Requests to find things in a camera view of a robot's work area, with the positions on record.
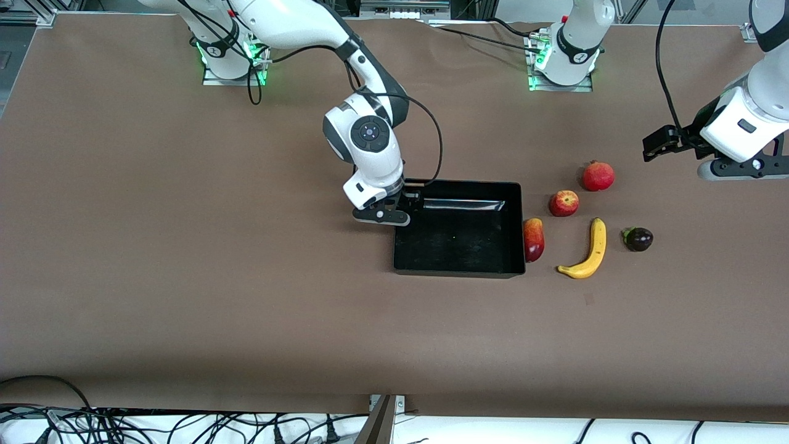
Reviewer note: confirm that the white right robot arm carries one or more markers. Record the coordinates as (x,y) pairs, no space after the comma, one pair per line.
(370,132)

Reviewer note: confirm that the black rectangular plastic tray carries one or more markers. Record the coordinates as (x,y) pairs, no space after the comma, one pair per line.
(459,246)

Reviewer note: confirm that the red pomegranate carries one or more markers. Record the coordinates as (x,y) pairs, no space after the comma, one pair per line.
(598,176)

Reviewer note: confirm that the brown table cover sheet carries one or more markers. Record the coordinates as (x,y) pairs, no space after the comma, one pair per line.
(185,246)

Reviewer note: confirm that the red yellow mango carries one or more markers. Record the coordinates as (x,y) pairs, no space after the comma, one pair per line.
(533,240)

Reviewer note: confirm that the red yellow apple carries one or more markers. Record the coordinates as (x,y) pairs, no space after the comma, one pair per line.
(564,203)

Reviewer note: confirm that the yellow banana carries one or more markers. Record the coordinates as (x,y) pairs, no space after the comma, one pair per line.
(593,256)

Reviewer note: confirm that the metal bracket with strut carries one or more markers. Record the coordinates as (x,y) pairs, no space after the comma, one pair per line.
(382,419)

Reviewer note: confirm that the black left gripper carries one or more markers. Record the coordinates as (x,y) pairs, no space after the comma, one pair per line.
(689,136)

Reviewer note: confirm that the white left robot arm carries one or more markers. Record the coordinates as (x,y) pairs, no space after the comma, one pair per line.
(576,43)

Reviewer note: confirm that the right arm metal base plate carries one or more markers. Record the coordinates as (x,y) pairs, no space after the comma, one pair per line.
(212,80)

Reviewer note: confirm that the dark purple eggplant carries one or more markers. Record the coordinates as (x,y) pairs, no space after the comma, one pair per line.
(639,239)

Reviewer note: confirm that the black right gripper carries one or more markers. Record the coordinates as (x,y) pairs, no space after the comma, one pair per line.
(407,198)

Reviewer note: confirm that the silver corner bracket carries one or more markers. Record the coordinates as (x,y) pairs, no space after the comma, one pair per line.
(749,34)

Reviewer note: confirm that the grey metal frame rail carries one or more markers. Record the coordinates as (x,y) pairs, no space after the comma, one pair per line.
(404,7)

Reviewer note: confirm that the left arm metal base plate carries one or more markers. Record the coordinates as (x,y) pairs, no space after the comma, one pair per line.
(582,87)

